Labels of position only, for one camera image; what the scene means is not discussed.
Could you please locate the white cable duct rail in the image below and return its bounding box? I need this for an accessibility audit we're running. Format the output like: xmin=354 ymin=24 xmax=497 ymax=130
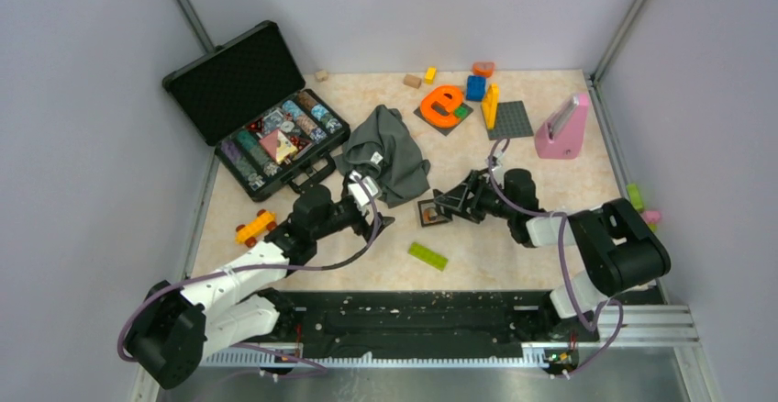
xmin=201 ymin=348 xmax=549 ymax=369

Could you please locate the large grey lego baseplate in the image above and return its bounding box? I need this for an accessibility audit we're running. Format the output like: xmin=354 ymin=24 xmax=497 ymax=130
xmin=487 ymin=101 xmax=534 ymax=140

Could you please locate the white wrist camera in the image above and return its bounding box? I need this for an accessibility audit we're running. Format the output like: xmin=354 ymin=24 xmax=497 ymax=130
xmin=487 ymin=150 xmax=504 ymax=173
xmin=346 ymin=171 xmax=381 ymax=209

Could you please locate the orange letter e block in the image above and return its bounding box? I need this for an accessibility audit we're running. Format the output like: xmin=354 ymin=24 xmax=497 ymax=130
xmin=419 ymin=85 xmax=463 ymax=128

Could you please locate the yellow upright lego block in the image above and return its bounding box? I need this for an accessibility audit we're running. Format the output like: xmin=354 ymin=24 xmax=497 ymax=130
xmin=481 ymin=84 xmax=500 ymax=130

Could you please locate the pink block outside table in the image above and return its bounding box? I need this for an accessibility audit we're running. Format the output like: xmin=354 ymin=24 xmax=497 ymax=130
xmin=640 ymin=210 xmax=662 ymax=232

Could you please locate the green block outside table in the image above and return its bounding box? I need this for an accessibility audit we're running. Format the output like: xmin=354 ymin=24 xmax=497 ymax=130
xmin=626 ymin=183 xmax=645 ymax=213

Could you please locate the grey t-shirt garment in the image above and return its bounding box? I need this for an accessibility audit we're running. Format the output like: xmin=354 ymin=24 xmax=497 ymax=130
xmin=334 ymin=105 xmax=431 ymax=208

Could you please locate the pink yellow card box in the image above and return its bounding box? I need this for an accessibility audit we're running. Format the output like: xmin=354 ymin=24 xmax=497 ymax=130
xmin=260 ymin=128 xmax=298 ymax=164

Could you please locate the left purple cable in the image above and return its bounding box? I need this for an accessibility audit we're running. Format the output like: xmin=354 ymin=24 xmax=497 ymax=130
xmin=117 ymin=177 xmax=383 ymax=382

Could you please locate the yellow red toy car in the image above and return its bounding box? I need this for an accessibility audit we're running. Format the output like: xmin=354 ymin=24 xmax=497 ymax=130
xmin=235 ymin=209 xmax=277 ymax=248

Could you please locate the small beige wooden cube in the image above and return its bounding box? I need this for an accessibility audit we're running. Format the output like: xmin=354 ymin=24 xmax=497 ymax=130
xmin=314 ymin=70 xmax=329 ymax=82

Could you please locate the black open poker chip case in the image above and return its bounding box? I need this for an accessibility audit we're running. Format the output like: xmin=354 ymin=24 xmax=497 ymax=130
xmin=161 ymin=20 xmax=350 ymax=202

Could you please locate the small yellow block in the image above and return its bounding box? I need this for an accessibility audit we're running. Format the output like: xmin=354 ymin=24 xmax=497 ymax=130
xmin=423 ymin=67 xmax=437 ymax=84

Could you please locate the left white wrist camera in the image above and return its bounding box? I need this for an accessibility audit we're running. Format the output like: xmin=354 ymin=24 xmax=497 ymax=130
xmin=346 ymin=171 xmax=381 ymax=209

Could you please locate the blue lego block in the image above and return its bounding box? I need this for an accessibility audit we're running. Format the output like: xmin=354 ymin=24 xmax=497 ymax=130
xmin=465 ymin=75 xmax=487 ymax=102

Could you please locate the lime green lego brick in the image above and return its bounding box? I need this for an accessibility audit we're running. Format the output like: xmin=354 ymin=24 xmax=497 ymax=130
xmin=407 ymin=242 xmax=449 ymax=272

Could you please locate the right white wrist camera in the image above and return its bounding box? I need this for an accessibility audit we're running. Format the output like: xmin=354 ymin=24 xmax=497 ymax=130
xmin=487 ymin=150 xmax=504 ymax=173

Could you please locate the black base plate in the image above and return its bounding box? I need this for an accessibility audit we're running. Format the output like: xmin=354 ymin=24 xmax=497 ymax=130
xmin=258 ymin=290 xmax=608 ymax=360

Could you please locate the orange curved toy piece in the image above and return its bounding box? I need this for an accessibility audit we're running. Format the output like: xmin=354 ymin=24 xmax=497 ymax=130
xmin=472 ymin=61 xmax=495 ymax=78

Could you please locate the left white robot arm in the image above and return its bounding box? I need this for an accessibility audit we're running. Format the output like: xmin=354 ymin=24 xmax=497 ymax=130
xmin=117 ymin=173 xmax=394 ymax=389

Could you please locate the pink wedge stand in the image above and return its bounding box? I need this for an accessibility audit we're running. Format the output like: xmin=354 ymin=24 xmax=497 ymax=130
xmin=534 ymin=93 xmax=592 ymax=160

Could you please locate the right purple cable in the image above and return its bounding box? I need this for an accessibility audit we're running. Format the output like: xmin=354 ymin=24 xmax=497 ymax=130
xmin=485 ymin=138 xmax=626 ymax=379

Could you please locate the small green lego brick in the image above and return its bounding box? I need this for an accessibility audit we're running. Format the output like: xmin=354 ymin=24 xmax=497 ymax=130
xmin=453 ymin=105 xmax=469 ymax=118

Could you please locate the black square frame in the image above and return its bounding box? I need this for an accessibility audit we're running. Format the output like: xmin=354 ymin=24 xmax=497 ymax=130
xmin=417 ymin=199 xmax=452 ymax=228

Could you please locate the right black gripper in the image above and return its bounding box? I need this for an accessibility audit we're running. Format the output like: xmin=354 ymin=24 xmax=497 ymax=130
xmin=436 ymin=169 xmax=517 ymax=223

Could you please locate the purple cable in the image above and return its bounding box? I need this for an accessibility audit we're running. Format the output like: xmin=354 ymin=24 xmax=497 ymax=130
xmin=117 ymin=177 xmax=383 ymax=382
xmin=485 ymin=138 xmax=626 ymax=379

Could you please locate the tan wooden block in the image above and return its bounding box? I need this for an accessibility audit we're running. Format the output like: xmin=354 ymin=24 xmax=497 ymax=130
xmin=403 ymin=74 xmax=423 ymax=89

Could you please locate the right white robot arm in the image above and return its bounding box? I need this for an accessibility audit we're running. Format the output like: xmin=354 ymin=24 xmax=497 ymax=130
xmin=433 ymin=169 xmax=672 ymax=340

